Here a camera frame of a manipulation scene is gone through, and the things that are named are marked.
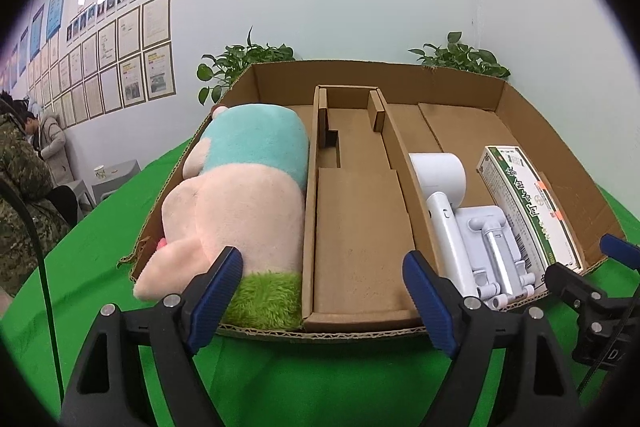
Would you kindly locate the green and white carton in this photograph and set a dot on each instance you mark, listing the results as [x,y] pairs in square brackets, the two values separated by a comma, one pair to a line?
[520,197]

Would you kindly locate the white folding phone stand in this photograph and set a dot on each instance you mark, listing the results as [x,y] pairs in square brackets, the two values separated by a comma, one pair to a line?
[480,222]

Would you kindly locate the group of framed wall certificates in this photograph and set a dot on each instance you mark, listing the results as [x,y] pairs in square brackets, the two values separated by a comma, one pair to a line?
[155,22]

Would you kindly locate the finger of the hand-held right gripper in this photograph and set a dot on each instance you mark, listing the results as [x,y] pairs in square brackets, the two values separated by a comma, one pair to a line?
[575,287]
[620,249]

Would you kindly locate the white hair dryer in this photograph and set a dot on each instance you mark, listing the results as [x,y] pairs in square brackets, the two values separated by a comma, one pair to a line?
[440,172]

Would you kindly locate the cardboard divider insert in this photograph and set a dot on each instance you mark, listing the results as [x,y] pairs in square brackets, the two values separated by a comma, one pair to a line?
[360,227]

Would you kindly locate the white paper cup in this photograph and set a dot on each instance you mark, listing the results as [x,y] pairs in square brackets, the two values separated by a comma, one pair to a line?
[100,173]

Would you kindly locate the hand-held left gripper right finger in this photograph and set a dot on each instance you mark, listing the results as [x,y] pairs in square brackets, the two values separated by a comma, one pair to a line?
[430,302]

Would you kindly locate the tall leafy potted plant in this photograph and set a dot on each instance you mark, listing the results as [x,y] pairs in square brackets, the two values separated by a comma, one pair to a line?
[235,62]

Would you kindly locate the large cardboard box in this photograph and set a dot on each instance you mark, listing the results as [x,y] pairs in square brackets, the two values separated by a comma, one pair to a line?
[450,127]

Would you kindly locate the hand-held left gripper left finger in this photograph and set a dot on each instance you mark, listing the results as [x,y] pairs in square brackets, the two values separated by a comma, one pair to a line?
[220,292]

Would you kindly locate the pink and teal plush toy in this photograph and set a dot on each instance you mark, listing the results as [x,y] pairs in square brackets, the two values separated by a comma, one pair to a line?
[240,187]

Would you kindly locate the narrow blue wall notice board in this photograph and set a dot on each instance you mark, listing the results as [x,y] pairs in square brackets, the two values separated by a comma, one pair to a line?
[56,9]
[23,52]
[14,69]
[36,32]

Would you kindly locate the low leafy potted plant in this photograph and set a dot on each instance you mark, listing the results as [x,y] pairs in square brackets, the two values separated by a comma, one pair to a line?
[460,57]

